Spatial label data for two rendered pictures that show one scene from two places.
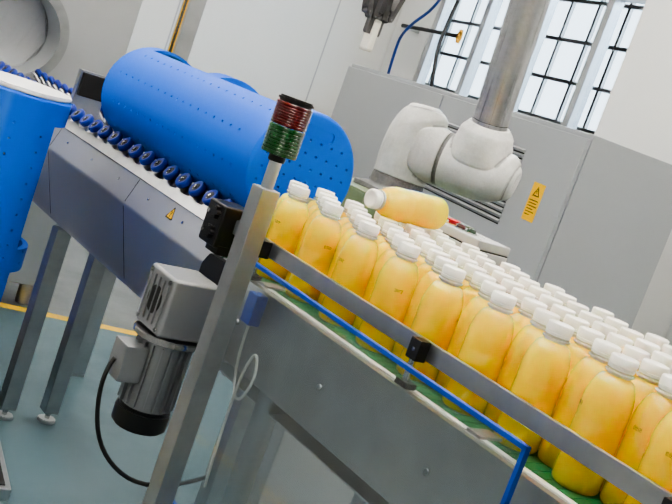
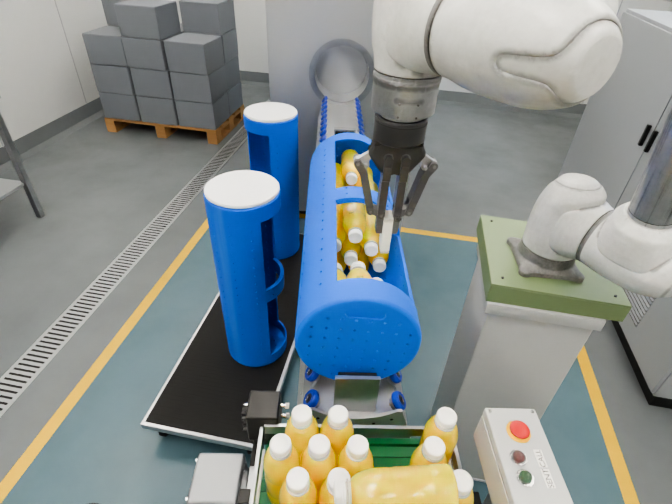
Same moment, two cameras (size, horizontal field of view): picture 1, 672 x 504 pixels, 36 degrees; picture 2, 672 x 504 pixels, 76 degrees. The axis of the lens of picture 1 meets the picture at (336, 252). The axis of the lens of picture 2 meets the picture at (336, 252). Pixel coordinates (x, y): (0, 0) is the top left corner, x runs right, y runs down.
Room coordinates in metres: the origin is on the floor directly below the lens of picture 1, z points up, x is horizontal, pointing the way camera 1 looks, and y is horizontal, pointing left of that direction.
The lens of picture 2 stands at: (1.78, -0.20, 1.84)
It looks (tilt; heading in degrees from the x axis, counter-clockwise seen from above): 37 degrees down; 36
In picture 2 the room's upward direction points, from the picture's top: 3 degrees clockwise
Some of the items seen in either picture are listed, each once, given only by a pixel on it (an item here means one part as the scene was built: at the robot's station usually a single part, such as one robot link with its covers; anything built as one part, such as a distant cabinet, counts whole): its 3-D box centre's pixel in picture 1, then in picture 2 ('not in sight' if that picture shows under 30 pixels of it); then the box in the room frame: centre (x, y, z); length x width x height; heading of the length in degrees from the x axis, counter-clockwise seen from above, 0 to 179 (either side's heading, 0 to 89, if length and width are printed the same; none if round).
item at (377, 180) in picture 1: (391, 185); (544, 249); (2.99, -0.09, 1.09); 0.22 x 0.18 x 0.06; 33
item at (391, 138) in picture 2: not in sight; (397, 144); (2.31, 0.09, 1.59); 0.08 x 0.07 x 0.09; 128
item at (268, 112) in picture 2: not in sight; (270, 112); (3.37, 1.42, 1.03); 0.28 x 0.28 x 0.01
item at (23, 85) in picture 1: (19, 83); (242, 188); (2.72, 0.93, 1.03); 0.28 x 0.28 x 0.01
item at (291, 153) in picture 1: (282, 140); not in sight; (1.77, 0.15, 1.18); 0.06 x 0.06 x 0.05
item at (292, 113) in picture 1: (291, 115); not in sight; (1.77, 0.15, 1.23); 0.06 x 0.06 x 0.04
